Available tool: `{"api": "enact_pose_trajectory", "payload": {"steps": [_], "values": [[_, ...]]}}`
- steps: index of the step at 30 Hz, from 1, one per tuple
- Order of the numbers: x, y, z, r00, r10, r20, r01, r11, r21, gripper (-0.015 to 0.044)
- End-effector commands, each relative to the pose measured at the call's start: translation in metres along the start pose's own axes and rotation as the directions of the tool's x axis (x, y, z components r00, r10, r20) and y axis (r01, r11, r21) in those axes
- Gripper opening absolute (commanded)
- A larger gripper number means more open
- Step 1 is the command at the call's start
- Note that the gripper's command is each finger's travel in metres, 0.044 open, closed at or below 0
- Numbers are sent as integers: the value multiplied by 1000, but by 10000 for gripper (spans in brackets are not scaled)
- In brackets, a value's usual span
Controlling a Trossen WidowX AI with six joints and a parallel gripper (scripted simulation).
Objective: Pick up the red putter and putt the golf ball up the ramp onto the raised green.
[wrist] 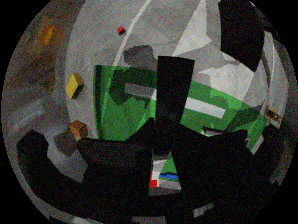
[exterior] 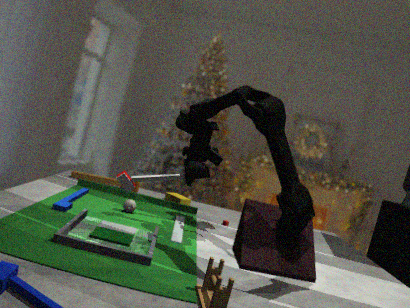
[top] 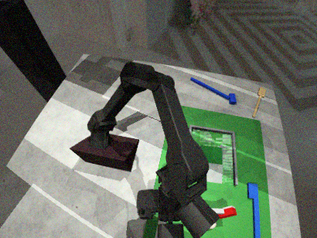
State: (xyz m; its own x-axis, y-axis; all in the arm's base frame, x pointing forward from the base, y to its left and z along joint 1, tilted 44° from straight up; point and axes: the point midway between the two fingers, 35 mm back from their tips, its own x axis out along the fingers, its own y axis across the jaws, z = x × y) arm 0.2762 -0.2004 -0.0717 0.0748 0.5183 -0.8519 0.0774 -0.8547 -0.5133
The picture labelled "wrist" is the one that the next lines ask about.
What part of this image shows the green putting mat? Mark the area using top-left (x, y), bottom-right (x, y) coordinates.
top-left (100, 65), bottom-right (267, 173)

